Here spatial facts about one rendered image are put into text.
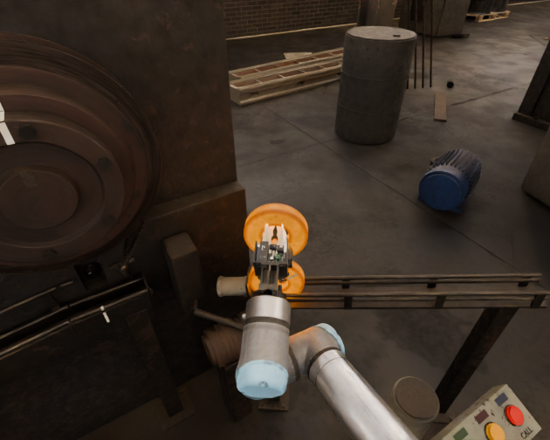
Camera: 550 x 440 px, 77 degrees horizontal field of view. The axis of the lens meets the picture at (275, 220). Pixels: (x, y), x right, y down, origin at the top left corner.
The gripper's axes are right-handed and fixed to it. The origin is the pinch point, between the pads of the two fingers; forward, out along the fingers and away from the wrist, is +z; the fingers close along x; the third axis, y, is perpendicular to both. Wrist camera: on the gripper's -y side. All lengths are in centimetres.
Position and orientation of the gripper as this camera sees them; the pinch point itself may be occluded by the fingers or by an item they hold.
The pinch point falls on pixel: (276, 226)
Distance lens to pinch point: 84.3
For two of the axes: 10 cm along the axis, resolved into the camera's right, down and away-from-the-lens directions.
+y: -0.4, -5.8, -8.1
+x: -10.0, -0.4, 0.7
